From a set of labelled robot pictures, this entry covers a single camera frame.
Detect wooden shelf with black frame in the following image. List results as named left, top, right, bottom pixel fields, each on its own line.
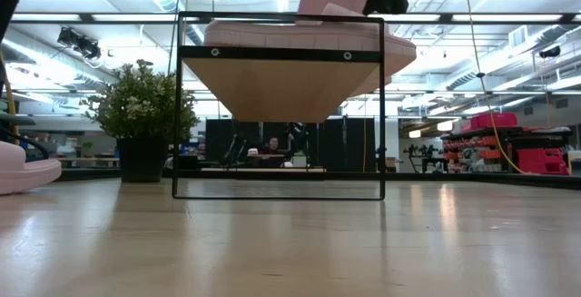
left=171, top=10, right=388, bottom=202

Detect pink slide sandal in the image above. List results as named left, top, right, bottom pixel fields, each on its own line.
left=0, top=141, right=63, bottom=196
left=202, top=18, right=418, bottom=84

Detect green potted plant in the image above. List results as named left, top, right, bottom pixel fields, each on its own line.
left=83, top=58, right=202, bottom=184

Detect red storage rack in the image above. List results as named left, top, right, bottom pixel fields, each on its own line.
left=442, top=112, right=574, bottom=175

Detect yellow hanging cable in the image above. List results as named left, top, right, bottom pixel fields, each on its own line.
left=461, top=0, right=530, bottom=175

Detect yellow cable with black end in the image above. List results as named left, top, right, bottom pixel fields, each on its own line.
left=0, top=51, right=22, bottom=146

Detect black partition panels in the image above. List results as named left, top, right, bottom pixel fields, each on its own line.
left=204, top=117, right=378, bottom=173

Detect person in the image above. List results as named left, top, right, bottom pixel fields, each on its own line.
left=261, top=134, right=294, bottom=169

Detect black ceiling spotlight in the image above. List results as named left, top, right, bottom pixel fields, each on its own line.
left=56, top=26, right=103, bottom=61

